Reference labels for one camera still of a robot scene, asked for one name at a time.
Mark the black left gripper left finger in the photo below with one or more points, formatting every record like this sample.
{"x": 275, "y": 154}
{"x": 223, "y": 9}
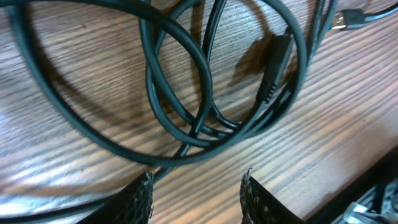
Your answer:
{"x": 132, "y": 205}

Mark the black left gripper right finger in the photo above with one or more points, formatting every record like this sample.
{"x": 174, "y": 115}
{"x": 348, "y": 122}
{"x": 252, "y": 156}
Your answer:
{"x": 259, "y": 206}

